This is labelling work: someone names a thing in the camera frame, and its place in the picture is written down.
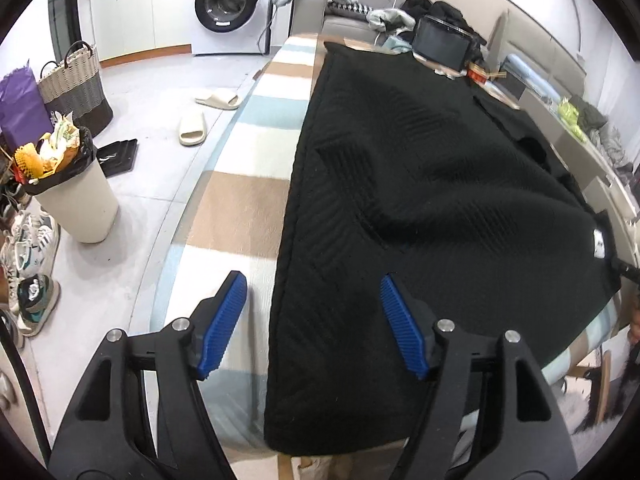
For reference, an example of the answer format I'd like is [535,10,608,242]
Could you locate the woven laundry basket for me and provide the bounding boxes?
[37,41,115,136]

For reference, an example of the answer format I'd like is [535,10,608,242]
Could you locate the dark glass door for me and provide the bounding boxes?
[47,0,81,61]

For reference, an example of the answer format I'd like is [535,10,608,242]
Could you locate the crumpled yellow wrappers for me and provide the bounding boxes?
[14,110,83,181]

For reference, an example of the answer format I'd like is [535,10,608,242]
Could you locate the green teapot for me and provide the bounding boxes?
[557,97,588,141]

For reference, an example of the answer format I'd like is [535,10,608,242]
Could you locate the black cable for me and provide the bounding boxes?
[0,320,51,461]

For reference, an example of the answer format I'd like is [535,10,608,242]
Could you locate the blue pillow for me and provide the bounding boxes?
[502,55,561,103]

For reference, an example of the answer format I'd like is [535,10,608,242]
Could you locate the beige slipper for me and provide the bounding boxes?
[195,91,242,111]
[178,110,207,147]

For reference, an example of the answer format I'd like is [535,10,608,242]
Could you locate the white washing machine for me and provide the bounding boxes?
[189,0,278,57]

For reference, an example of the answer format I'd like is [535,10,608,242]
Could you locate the small table with blue cloth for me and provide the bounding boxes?
[385,35,521,111]

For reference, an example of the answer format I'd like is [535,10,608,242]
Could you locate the black knit sweater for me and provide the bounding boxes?
[263,42,623,458]

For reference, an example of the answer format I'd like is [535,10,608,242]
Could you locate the white green sneaker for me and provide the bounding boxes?
[0,210,61,281]
[15,275,61,337]

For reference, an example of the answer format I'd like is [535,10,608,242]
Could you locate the grey blanket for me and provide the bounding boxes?
[575,105,631,171]

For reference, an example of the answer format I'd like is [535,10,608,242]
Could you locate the white crumpled cloth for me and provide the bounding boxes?
[367,8,416,31]

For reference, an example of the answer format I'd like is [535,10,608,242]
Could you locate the beige folded board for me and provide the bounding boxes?
[487,12,506,68]

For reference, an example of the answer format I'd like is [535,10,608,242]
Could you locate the wooden chopsticks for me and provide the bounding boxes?
[475,62,508,81]

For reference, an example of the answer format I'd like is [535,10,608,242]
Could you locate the white trash bin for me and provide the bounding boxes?
[15,127,120,244]

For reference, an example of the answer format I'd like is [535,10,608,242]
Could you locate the black tray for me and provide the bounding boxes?
[95,139,138,178]

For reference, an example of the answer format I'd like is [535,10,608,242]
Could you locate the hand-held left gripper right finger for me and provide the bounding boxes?
[380,273,576,480]

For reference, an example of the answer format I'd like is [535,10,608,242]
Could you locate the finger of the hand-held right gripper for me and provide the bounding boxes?
[607,255,640,282]

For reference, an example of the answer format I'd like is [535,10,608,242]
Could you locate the checkered tablecloth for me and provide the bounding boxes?
[150,34,621,461]

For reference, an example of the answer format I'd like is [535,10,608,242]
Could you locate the purple bag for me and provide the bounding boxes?
[0,67,53,146]

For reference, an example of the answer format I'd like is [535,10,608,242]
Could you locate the houndstooth cushion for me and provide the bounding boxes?
[327,1,376,16]

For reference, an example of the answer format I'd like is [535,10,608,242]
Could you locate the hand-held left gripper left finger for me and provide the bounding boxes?
[50,270,249,480]

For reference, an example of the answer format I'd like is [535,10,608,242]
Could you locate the white base cabinets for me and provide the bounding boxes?
[87,0,193,63]

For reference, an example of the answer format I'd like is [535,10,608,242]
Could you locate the grey side cabinet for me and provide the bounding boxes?
[520,90,640,241]

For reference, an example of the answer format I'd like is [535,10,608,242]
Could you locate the grey sofa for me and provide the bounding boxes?
[287,0,401,53]

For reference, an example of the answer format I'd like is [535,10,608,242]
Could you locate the black jacket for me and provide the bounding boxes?
[400,0,486,46]

